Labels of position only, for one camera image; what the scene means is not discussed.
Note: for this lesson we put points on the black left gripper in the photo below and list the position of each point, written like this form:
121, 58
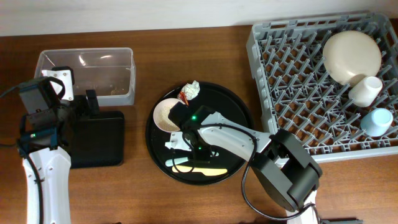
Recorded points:
85, 111

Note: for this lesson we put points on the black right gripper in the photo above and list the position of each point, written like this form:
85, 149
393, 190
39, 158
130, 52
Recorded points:
200, 158

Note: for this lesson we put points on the yellow plastic knife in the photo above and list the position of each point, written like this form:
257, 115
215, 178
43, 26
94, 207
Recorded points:
205, 171

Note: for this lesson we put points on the mint green plastic knife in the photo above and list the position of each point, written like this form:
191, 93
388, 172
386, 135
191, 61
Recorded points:
178, 161

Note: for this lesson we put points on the pink bowl with grains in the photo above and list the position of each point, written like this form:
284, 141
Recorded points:
161, 112

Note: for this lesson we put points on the red sauce packet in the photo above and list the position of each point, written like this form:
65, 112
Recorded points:
181, 96

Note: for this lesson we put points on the white tissue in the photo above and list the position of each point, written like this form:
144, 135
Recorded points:
191, 90

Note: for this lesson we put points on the white cup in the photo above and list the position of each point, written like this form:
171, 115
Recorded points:
366, 91

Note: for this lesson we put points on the light blue cup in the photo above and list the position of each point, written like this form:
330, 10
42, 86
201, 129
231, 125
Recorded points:
377, 122

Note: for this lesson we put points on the large cream bowl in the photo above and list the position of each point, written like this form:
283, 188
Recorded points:
351, 56

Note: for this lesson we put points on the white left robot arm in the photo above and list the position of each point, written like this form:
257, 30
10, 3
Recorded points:
47, 142

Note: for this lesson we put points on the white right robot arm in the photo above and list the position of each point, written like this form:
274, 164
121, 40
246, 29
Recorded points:
286, 171

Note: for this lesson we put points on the grey dishwasher rack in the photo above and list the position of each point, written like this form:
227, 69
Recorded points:
297, 94

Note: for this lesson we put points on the round black tray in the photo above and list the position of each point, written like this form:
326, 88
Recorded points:
221, 100

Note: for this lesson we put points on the black rectangular tray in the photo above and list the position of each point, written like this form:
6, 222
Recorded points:
99, 141

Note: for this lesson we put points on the clear plastic bin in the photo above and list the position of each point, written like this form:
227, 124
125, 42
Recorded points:
110, 72

